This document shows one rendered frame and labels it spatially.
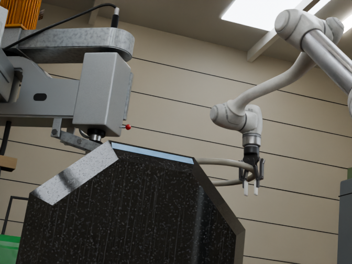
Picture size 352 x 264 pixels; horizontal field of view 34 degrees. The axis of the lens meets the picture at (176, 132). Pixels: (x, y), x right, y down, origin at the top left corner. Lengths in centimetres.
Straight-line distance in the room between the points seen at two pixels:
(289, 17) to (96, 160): 98
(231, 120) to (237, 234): 73
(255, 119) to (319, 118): 618
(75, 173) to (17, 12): 178
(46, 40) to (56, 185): 152
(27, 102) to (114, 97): 50
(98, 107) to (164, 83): 512
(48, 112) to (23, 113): 16
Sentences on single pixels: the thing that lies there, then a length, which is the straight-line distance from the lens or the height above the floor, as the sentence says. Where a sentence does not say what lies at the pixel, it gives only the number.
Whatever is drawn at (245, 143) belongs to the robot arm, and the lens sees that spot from 275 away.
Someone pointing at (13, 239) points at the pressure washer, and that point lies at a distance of 402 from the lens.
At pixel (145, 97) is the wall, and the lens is 798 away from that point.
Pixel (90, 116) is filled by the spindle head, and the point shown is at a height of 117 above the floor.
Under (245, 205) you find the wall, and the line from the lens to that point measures 810.
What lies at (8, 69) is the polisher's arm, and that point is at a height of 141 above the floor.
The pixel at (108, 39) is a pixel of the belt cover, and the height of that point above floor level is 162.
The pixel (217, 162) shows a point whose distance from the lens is 262.
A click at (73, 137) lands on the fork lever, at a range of 310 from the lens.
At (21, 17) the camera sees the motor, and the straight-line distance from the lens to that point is 360.
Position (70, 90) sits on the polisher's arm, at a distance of 316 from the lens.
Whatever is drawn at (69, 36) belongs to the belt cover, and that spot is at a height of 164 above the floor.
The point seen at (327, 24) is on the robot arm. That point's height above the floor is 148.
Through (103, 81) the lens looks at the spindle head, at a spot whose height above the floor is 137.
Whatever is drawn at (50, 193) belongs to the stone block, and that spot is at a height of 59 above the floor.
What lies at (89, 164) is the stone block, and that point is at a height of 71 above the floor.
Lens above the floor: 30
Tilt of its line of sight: 16 degrees up
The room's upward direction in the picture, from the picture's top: 7 degrees clockwise
